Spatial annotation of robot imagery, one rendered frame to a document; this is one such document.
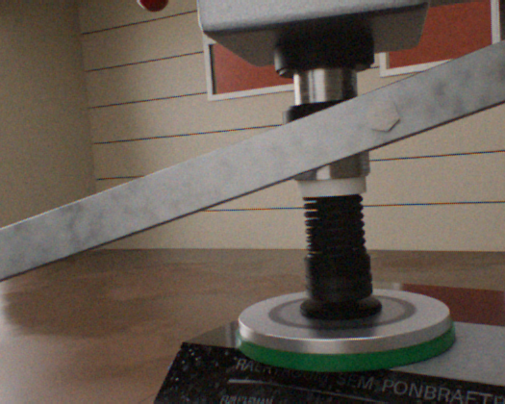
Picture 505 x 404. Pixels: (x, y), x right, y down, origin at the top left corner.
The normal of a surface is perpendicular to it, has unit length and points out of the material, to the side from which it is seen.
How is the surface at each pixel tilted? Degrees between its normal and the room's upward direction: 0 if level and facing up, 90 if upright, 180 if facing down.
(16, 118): 90
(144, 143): 90
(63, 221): 90
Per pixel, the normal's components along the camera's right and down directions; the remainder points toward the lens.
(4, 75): 0.87, -0.04
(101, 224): -0.20, 0.07
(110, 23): -0.49, 0.08
